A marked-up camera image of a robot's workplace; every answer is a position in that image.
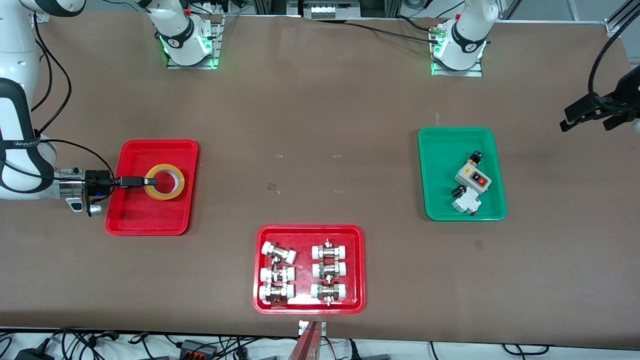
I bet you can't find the red plastic tray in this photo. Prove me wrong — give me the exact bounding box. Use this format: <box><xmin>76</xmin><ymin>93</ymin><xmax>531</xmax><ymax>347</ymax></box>
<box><xmin>252</xmin><ymin>224</ymin><xmax>366</xmax><ymax>315</ymax></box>
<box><xmin>104</xmin><ymin>139</ymin><xmax>199</xmax><ymax>236</ymax></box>

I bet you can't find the red and silver pole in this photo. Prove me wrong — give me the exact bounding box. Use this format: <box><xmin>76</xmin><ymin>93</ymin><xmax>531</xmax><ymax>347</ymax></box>
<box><xmin>287</xmin><ymin>321</ymin><xmax>322</xmax><ymax>360</ymax></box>

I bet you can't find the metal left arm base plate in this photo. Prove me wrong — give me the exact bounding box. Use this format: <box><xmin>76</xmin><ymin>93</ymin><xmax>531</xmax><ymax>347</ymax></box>
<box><xmin>431</xmin><ymin>30</ymin><xmax>484</xmax><ymax>77</ymax></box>

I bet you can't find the black corrugated cable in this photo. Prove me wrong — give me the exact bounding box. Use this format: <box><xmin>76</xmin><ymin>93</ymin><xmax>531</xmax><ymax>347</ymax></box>
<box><xmin>345</xmin><ymin>17</ymin><xmax>443</xmax><ymax>44</ymax></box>

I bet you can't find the yellow tape roll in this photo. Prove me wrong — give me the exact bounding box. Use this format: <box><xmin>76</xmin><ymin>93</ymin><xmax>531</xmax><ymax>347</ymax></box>
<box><xmin>144</xmin><ymin>163</ymin><xmax>186</xmax><ymax>201</ymax></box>

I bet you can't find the white and metal pipe fitting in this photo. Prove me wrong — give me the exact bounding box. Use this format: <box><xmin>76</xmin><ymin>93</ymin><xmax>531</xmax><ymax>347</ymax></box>
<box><xmin>312</xmin><ymin>261</ymin><xmax>348</xmax><ymax>280</ymax></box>
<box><xmin>311</xmin><ymin>238</ymin><xmax>349</xmax><ymax>261</ymax></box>
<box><xmin>259</xmin><ymin>265</ymin><xmax>296</xmax><ymax>284</ymax></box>
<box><xmin>310</xmin><ymin>282</ymin><xmax>348</xmax><ymax>307</ymax></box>
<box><xmin>261</xmin><ymin>241</ymin><xmax>297</xmax><ymax>265</ymax></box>
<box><xmin>258</xmin><ymin>283</ymin><xmax>296</xmax><ymax>306</ymax></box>

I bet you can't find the white circuit breaker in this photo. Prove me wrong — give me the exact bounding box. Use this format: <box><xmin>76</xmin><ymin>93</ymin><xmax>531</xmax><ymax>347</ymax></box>
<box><xmin>452</xmin><ymin>194</ymin><xmax>482</xmax><ymax>216</ymax></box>

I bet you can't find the small white bracket plate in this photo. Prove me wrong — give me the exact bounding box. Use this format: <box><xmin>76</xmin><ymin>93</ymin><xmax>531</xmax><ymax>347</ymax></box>
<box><xmin>298</xmin><ymin>320</ymin><xmax>327</xmax><ymax>336</ymax></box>

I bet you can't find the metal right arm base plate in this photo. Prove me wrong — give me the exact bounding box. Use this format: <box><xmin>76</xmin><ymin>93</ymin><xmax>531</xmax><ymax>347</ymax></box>
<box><xmin>166</xmin><ymin>15</ymin><xmax>224</xmax><ymax>70</ymax></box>

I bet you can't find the black box with orange parts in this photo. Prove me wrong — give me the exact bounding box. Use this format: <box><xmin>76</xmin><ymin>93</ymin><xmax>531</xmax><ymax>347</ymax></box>
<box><xmin>178</xmin><ymin>339</ymin><xmax>220</xmax><ymax>360</ymax></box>

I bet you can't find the green plastic tray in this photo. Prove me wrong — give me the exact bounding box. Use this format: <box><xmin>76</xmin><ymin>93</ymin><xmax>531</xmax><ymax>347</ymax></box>
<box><xmin>418</xmin><ymin>126</ymin><xmax>508</xmax><ymax>222</ymax></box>

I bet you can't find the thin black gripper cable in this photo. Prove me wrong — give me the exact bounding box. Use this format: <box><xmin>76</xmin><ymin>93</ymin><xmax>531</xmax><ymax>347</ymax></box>
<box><xmin>35</xmin><ymin>139</ymin><xmax>119</xmax><ymax>177</ymax></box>

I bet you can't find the grey push-button switch box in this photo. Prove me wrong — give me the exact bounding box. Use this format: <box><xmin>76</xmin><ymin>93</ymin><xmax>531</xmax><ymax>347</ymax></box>
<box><xmin>454</xmin><ymin>162</ymin><xmax>492</xmax><ymax>195</ymax></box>

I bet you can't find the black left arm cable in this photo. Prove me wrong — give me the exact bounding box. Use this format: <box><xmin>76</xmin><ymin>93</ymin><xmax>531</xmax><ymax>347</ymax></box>
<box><xmin>587</xmin><ymin>0</ymin><xmax>640</xmax><ymax>99</ymax></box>

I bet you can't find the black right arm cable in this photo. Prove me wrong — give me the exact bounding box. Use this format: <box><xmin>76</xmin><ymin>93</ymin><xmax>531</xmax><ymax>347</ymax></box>
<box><xmin>31</xmin><ymin>14</ymin><xmax>73</xmax><ymax>136</ymax></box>

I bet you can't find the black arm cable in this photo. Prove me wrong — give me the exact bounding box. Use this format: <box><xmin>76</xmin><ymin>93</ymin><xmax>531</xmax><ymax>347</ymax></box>
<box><xmin>31</xmin><ymin>14</ymin><xmax>73</xmax><ymax>136</ymax></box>
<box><xmin>587</xmin><ymin>0</ymin><xmax>640</xmax><ymax>99</ymax></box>

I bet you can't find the black power adapter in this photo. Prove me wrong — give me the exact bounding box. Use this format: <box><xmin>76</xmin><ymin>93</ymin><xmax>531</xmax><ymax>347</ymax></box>
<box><xmin>14</xmin><ymin>346</ymin><xmax>56</xmax><ymax>360</ymax></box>

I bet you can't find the white power strip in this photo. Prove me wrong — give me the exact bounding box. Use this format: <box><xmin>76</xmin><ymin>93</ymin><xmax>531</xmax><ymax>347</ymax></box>
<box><xmin>303</xmin><ymin>0</ymin><xmax>362</xmax><ymax>20</ymax></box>

